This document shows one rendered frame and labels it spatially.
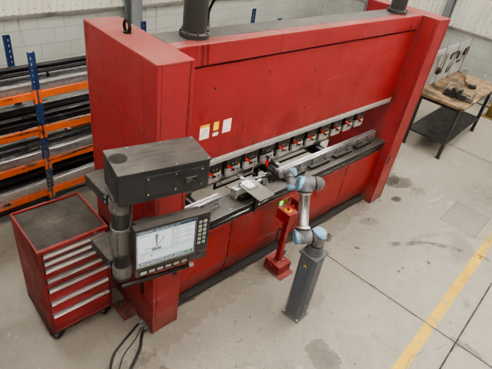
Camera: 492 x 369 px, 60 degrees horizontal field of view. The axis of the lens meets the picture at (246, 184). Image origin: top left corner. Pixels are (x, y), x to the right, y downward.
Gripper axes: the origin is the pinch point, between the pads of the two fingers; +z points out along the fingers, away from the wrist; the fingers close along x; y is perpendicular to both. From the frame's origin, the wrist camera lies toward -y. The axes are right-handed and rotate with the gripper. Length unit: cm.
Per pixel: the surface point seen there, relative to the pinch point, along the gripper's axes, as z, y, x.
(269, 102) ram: -37, -66, -7
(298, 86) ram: -54, -64, 20
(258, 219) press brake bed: 10.9, 37.6, -12.7
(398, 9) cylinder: -134, -76, 150
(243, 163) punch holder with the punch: -2.8, -25.4, -23.2
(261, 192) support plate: -7.9, 4.9, -21.9
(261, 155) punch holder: -13.1, -21.8, -6.1
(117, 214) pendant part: 2, -75, -166
